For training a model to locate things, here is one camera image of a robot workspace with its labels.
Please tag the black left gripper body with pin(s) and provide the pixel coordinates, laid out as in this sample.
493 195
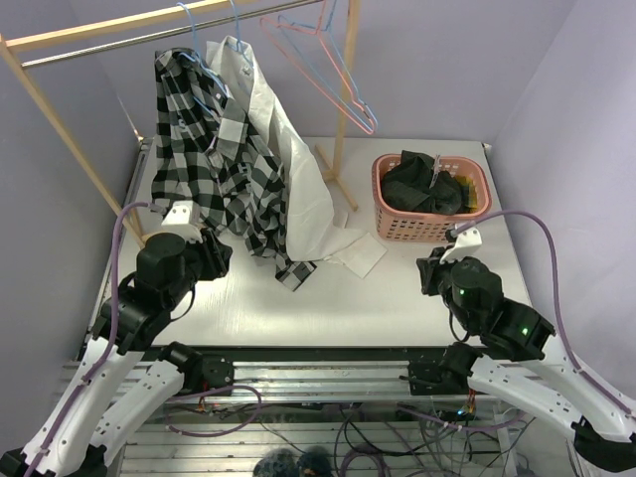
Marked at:
204 260

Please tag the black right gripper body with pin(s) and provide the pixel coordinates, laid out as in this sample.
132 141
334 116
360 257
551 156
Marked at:
437 278

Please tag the black white plaid shirt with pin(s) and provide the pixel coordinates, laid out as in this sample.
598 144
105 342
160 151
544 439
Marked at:
209 152

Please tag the blue wire hanger plaid shirt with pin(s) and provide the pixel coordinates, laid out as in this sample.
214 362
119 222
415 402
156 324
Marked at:
204 64

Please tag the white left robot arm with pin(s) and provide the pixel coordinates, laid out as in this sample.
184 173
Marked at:
89 425

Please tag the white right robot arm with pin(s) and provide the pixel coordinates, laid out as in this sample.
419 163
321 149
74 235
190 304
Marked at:
523 361

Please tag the pink laundry basket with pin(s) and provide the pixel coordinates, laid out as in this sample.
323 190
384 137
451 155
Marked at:
396 225

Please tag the yellow cloth in basket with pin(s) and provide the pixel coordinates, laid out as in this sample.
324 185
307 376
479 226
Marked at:
470 202

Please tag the dark green clothes in basket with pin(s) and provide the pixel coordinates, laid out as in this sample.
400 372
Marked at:
416 186

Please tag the wooden clothes rack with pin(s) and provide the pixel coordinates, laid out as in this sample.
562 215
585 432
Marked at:
11 47

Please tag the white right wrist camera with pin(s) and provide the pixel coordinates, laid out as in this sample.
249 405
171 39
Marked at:
461 244

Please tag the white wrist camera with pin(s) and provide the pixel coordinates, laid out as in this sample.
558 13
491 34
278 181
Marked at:
183 220
461 244

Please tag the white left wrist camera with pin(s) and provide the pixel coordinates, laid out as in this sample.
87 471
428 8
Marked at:
183 220

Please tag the aluminium rail base frame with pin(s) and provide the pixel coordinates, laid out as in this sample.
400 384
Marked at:
337 339

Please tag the blue wire hanger white shirt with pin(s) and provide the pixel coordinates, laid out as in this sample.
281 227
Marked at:
238 35

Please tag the pink wire hanger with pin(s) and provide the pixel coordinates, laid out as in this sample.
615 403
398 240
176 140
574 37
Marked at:
309 45

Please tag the blue empty wire hanger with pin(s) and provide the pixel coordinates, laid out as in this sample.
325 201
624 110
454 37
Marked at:
350 101

